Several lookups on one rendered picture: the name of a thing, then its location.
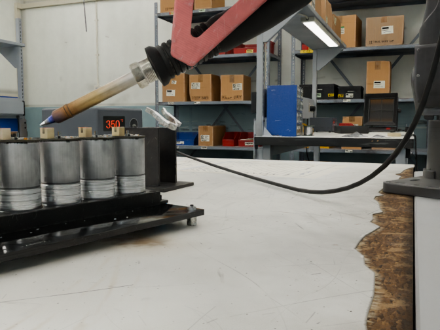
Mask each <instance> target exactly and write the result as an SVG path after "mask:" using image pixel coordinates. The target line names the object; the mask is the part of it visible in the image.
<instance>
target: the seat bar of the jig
mask: <svg viewBox="0 0 440 330"><path fill-rule="evenodd" d="M155 205H160V191H154V190H149V189H146V190H145V193H142V194H127V195H123V194H116V195H115V197H114V198H110V199H103V200H83V199H81V203H78V204H72V205H65V206H46V205H42V208H41V209H39V210H34V211H25V212H0V234H7V233H11V232H17V231H21V230H27V229H34V228H38V227H45V226H49V225H55V224H59V223H66V222H70V221H76V220H80V219H86V218H91V217H97V216H101V215H107V214H112V213H118V212H122V211H128V210H135V209H139V208H146V207H149V206H155Z"/></svg>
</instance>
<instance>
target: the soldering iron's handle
mask: <svg viewBox="0 0 440 330"><path fill-rule="evenodd" d="M311 1H312V0H267V1H266V2H265V3H264V4H262V5H261V6H260V7H259V8H258V9H257V10H256V11H255V12H254V13H253V14H252V15H250V16H249V17H248V18H247V19H246V20H245V21H243V22H242V23H241V24H240V25H239V26H238V27H237V28H236V29H235V30H234V31H233V32H231V33H230V34H229V35H228V36H227V37H226V38H224V39H223V40H222V41H221V42H220V43H219V44H218V45H217V46H216V47H215V48H214V49H212V50H211V51H210V52H209V53H208V54H207V55H205V56H204V57H203V58H202V59H201V60H200V61H199V62H198V63H197V64H199V65H200V64H202V62H203V61H204V62H206V61H208V59H212V58H213V56H218V55H219V53H220V52H228V51H230V50H231V49H233V48H235V47H237V46H239V45H241V44H243V43H245V42H247V41H248V40H250V39H252V38H254V37H256V36H258V35H260V34H262V33H264V32H266V31H268V30H270V29H271V28H273V27H274V26H276V25H278V24H279V23H280V22H282V21H284V20H285V19H286V18H288V17H290V16H291V15H293V14H295V13H296V12H297V11H299V10H301V9H302V8H303V7H305V6H307V5H308V4H309V3H310V2H311ZM228 10H229V9H227V10H224V11H223V12H220V13H219V14H216V15H215V16H212V17H211V18H210V19H209V20H208V21H207V22H206V23H203V22H202V23H201V24H200V26H198V25H197V26H195V27H194V29H193V28H191V35H192V36H193V37H199V36H201V34H203V32H205V31H206V30H207V29H208V28H209V27H210V26H211V25H212V24H213V23H215V22H216V21H217V20H218V19H219V18H220V17H221V16H222V15H224V13H226V11H228ZM171 45H172V40H170V39H169V40H167V43H165V42H163V43H161V45H160V46H159V45H157V46H155V47H153V46H148V47H146V48H145V52H146V55H147V58H148V60H149V61H150V63H151V65H152V67H153V69H154V71H155V73H156V75H157V77H158V79H159V81H160V82H161V83H162V85H163V86H166V85H168V84H169V82H170V80H171V79H172V78H174V77H175V75H177V76H178V75H180V74H181V72H182V73H184V72H186V70H190V69H191V67H196V66H197V64H196V65H194V66H189V65H187V64H184V63H183V62H181V61H179V60H177V59H175V58H173V57H172V55H171V53H170V52H171Z"/></svg>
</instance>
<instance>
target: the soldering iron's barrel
mask: <svg viewBox="0 0 440 330"><path fill-rule="evenodd" d="M129 66H130V67H129V68H130V71H131V72H129V73H127V74H125V75H123V76H121V77H119V78H117V79H115V80H113V81H111V82H109V83H107V84H105V85H103V86H101V87H99V88H97V89H95V90H93V91H91V92H89V93H87V94H85V95H83V96H81V97H79V98H77V99H76V100H74V101H72V102H70V103H68V104H65V105H64V106H62V107H60V108H58V109H56V110H54V111H53V112H52V117H53V119H54V120H55V122H56V123H61V122H63V121H65V120H67V119H70V118H73V117H74V116H75V115H78V114H79V113H82V112H83V111H86V110H87V109H89V108H91V107H93V106H95V105H97V104H99V103H101V102H103V101H105V100H107V99H109V98H111V97H113V96H115V95H117V94H119V93H121V92H123V91H125V90H126V89H128V88H130V87H132V86H134V85H136V84H138V85H139V87H140V88H141V89H143V88H145V87H146V86H148V85H149V84H150V83H152V82H154V81H156V80H158V77H157V75H156V73H155V71H154V69H153V67H152V65H151V63H150V61H149V60H148V58H147V57H146V58H145V59H142V60H141V61H139V62H134V63H132V64H130V65H129Z"/></svg>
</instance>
